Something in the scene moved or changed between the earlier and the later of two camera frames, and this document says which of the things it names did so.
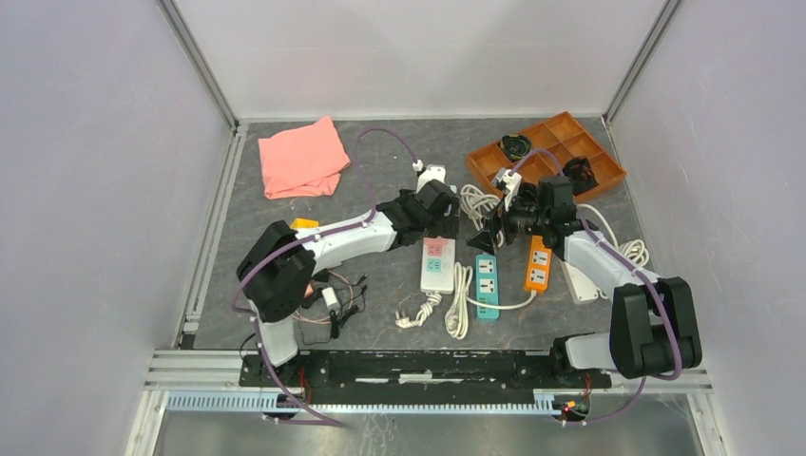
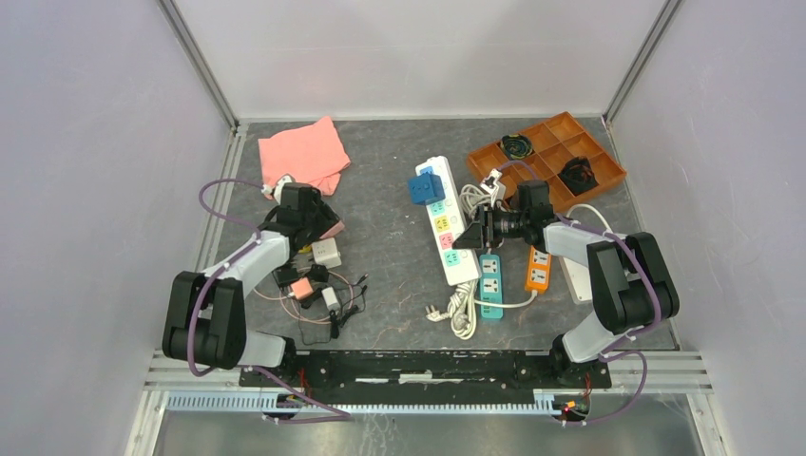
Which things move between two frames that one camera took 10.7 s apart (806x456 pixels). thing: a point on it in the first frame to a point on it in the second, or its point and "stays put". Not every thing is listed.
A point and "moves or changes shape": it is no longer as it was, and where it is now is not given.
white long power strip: x=437 y=276 moves or changes shape
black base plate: x=431 y=377 stays put
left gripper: x=449 y=226 to x=326 y=218
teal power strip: x=487 y=286 stays put
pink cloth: x=303 y=161 stays put
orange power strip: x=539 y=265 stays put
